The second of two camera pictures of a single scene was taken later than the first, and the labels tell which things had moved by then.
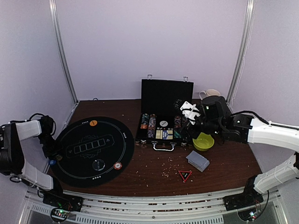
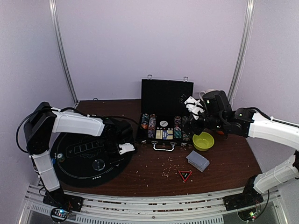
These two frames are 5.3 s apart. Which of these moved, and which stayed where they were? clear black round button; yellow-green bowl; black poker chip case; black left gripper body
Moved: black left gripper body
Stayed: black poker chip case; yellow-green bowl; clear black round button
